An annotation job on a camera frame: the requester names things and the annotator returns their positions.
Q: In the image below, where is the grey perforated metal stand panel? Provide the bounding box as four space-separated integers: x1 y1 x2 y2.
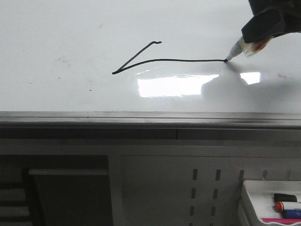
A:
0 127 301 226

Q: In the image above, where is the taped black whiteboard marker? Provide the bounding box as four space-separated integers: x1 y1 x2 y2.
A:
224 36 273 62

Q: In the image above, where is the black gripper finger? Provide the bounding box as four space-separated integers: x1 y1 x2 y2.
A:
249 0 301 38
241 9 285 43

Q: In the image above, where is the blue capped whiteboard marker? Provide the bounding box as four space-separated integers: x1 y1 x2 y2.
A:
282 210 301 219

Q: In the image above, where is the pink whiteboard eraser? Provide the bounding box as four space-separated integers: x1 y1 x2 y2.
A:
261 218 301 225

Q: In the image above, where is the black capped whiteboard marker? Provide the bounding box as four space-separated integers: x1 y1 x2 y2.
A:
274 193 297 202

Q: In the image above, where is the white marker tray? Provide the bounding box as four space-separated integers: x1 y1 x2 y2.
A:
238 180 301 226

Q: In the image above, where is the red capped whiteboard marker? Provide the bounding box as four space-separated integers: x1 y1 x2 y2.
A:
274 201 301 212

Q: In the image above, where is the white whiteboard with frame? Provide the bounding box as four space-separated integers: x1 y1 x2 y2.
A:
0 0 301 128

